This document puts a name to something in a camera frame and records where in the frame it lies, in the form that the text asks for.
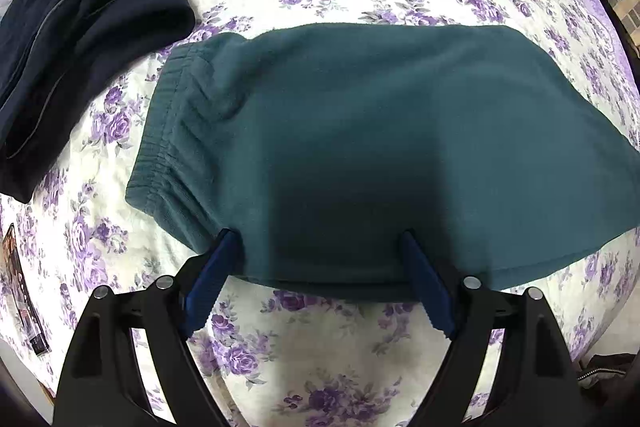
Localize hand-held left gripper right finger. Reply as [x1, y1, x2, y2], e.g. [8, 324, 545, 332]
[400, 229, 576, 427]

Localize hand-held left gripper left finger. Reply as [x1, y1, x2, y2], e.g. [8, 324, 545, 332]
[52, 228, 243, 427]

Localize teal fleece pants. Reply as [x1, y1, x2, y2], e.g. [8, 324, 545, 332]
[125, 23, 640, 303]

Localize dark navy pants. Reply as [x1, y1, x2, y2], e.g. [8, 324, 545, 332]
[0, 0, 197, 204]

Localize black printed packet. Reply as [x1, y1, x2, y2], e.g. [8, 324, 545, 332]
[0, 223, 52, 356]

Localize dark zippered jacket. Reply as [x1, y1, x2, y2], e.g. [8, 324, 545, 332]
[575, 351, 640, 391]

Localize brick pattern striped curtain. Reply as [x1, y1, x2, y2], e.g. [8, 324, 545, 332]
[607, 0, 640, 48]

